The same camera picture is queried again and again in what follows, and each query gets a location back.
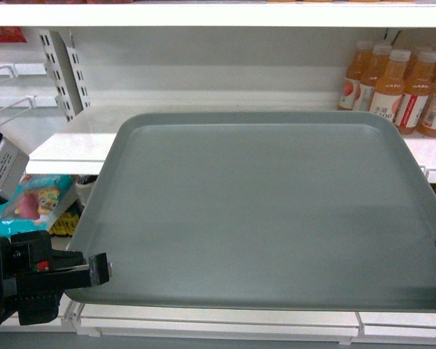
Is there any teal snack bag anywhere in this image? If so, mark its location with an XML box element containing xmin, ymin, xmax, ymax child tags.
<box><xmin>0</xmin><ymin>174</ymin><xmax>77</xmax><ymax>238</ymax></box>

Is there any white shelf board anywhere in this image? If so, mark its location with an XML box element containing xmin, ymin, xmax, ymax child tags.
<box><xmin>26</xmin><ymin>105</ymin><xmax>436</xmax><ymax>183</ymax></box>
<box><xmin>0</xmin><ymin>1</ymin><xmax>436</xmax><ymax>28</ymax></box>

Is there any grey rectangular tray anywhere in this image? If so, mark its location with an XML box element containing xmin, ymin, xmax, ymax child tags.
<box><xmin>68</xmin><ymin>111</ymin><xmax>436</xmax><ymax>312</ymax></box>

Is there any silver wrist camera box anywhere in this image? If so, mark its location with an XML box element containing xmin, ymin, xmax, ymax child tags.
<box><xmin>0</xmin><ymin>133</ymin><xmax>29</xmax><ymax>204</ymax></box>

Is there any white middle shelf board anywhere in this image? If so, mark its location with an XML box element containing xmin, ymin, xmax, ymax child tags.
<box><xmin>26</xmin><ymin>105</ymin><xmax>436</xmax><ymax>183</ymax></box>

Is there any orange juice bottle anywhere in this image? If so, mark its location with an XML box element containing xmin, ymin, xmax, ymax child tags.
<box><xmin>394</xmin><ymin>51</ymin><xmax>436</xmax><ymax>135</ymax></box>
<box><xmin>337</xmin><ymin>40</ymin><xmax>374</xmax><ymax>111</ymax></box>
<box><xmin>369</xmin><ymin>49</ymin><xmax>411</xmax><ymax>121</ymax></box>

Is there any white slotted shelf upright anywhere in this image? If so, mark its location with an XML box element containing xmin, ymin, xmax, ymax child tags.
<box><xmin>38</xmin><ymin>28</ymin><xmax>91</xmax><ymax>121</ymax></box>

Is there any white upper shelf board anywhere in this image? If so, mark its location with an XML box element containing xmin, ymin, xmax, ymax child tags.
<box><xmin>0</xmin><ymin>1</ymin><xmax>436</xmax><ymax>28</ymax></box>

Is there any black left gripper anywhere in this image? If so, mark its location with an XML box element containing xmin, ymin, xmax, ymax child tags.
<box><xmin>0</xmin><ymin>230</ymin><xmax>112</xmax><ymax>326</ymax></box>

